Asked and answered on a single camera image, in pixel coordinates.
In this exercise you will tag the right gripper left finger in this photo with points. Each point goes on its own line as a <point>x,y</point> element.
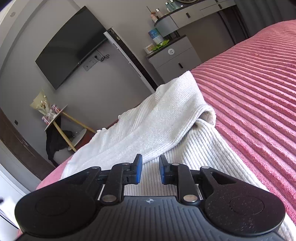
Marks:
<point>68,206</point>

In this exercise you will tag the white standing air conditioner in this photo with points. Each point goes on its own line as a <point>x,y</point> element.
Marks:
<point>132,60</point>

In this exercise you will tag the black garment on table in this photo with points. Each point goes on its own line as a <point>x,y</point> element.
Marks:
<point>56,146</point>

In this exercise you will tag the wall socket panel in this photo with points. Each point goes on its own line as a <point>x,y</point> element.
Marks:
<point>92,60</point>

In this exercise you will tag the small white box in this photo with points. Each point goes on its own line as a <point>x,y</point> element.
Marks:
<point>149,48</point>

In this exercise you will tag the green item on cabinet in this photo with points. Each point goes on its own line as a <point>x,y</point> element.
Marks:
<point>160,45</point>

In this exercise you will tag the flower bouquet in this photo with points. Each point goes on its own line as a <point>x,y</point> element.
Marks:
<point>42,105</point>

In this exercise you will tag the grey drawer cabinet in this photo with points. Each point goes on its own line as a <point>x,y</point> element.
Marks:
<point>174,59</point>

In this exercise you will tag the grey vanity desk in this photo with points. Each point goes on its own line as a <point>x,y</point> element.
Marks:
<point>191,12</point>

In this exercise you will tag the dark wooden door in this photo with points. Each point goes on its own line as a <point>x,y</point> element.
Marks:
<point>23,151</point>

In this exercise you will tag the black wall television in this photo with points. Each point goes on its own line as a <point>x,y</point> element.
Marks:
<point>80,36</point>

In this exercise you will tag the pink ribbed bedspread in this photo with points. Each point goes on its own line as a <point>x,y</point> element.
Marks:
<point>235,113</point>

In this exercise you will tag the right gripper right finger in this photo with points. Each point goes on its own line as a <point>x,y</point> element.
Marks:
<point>231,205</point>

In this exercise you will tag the white knit sweater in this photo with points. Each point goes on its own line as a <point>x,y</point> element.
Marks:
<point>139,217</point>

